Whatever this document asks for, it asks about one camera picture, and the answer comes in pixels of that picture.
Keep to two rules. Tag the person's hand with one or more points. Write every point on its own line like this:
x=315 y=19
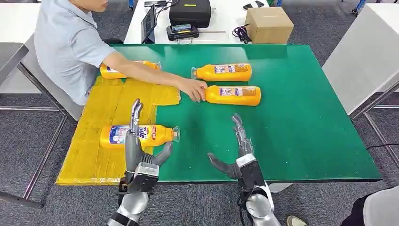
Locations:
x=194 y=89

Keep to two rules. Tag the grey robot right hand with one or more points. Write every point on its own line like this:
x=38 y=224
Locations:
x=244 y=146

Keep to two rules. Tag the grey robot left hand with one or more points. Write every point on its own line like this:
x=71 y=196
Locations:
x=133 y=149

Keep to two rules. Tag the orange drink bottle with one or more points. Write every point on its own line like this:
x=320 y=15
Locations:
x=106 y=74
x=205 y=73
x=233 y=98
x=159 y=135

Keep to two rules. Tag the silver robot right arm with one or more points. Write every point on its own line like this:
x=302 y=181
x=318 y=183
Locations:
x=258 y=207

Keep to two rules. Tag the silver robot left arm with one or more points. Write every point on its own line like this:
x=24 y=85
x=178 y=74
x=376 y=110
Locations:
x=134 y=204

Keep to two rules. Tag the yellow plastic sheet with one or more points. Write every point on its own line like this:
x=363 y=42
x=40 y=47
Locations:
x=93 y=162

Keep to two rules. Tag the white table foot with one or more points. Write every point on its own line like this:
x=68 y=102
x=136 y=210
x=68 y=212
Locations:
x=279 y=187

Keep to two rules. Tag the black handheld controller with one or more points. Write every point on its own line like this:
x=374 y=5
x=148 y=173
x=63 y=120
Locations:
x=182 y=32

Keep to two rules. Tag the thin black rod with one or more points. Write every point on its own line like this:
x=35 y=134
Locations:
x=213 y=31

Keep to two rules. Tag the green table mat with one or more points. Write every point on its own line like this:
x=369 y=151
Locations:
x=296 y=109

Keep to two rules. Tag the white desk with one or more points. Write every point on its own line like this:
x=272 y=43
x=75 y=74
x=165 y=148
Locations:
x=224 y=21

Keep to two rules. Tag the black carrying case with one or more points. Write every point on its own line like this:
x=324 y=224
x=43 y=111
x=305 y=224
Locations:
x=190 y=13

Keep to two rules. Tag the black tablet screen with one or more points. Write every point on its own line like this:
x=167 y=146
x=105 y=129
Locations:
x=148 y=23

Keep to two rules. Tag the person's shoe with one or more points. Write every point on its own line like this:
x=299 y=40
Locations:
x=296 y=221

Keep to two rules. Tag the brown cardboard box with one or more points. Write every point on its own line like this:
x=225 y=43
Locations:
x=268 y=26

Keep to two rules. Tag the small black clip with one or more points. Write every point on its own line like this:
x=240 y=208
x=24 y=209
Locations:
x=247 y=6
x=259 y=3

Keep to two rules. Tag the seated person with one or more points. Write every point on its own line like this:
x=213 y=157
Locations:
x=68 y=46

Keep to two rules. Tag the person's leg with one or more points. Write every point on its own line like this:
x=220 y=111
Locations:
x=382 y=207

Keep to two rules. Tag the grey table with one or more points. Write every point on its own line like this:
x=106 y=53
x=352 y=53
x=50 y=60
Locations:
x=11 y=59

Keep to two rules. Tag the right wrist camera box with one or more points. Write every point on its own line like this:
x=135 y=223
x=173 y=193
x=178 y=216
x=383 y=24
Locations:
x=251 y=171

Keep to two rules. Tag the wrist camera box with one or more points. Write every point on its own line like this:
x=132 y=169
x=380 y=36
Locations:
x=251 y=171
x=145 y=174

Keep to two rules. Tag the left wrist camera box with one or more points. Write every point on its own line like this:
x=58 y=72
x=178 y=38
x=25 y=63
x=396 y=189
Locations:
x=145 y=174

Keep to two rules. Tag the metal table frame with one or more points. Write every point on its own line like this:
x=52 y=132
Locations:
x=374 y=131
x=53 y=140

